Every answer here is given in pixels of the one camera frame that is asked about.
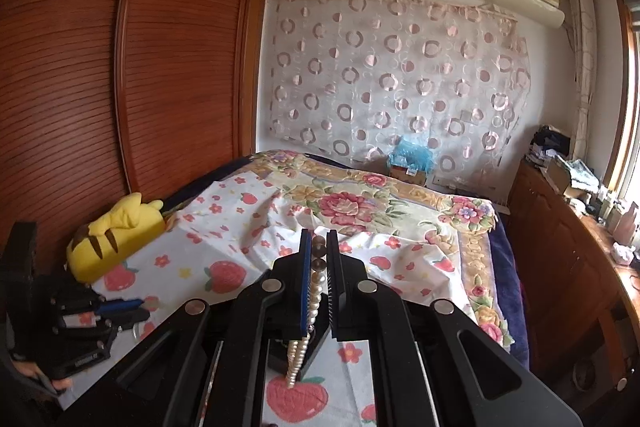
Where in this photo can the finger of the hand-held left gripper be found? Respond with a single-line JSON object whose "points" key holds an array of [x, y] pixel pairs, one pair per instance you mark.
{"points": [[127, 317], [120, 306]]}

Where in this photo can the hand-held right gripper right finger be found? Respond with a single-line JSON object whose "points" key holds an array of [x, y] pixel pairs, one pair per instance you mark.
{"points": [[334, 292]]}

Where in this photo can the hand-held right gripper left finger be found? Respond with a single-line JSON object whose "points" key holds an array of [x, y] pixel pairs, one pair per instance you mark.
{"points": [[302, 287]]}

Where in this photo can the person's left hand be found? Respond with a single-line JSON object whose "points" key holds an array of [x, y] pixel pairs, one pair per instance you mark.
{"points": [[37, 377]]}

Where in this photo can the yellow plush toy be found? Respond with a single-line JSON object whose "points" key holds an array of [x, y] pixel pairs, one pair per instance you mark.
{"points": [[112, 237]]}

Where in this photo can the strawberry print white sheet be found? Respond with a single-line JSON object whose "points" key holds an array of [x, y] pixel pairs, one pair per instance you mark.
{"points": [[235, 257]]}

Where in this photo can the floral blanket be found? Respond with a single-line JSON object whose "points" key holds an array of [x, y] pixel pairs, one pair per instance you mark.
{"points": [[380, 207]]}

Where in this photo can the cardboard box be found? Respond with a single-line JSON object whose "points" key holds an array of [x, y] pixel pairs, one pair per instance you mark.
{"points": [[407, 174]]}

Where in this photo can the blue plastic bag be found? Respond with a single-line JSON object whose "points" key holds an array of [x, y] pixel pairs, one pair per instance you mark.
{"points": [[411, 154]]}

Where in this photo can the dark blue bed cover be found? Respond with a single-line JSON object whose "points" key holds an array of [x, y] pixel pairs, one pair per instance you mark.
{"points": [[510, 277]]}

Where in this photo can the circle pattern sheer curtain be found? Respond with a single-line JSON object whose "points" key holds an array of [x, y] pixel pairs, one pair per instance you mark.
{"points": [[395, 77]]}

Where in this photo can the wooden wardrobe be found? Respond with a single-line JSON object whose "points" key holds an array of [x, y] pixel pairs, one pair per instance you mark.
{"points": [[125, 72]]}

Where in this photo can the wooden side cabinet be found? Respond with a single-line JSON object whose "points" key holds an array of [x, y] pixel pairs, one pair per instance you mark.
{"points": [[570, 267]]}

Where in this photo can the clutter pile on cabinet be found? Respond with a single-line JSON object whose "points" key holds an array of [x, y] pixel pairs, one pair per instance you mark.
{"points": [[585, 182]]}

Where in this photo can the beige window curtain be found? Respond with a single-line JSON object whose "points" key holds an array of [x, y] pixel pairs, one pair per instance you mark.
{"points": [[582, 67]]}

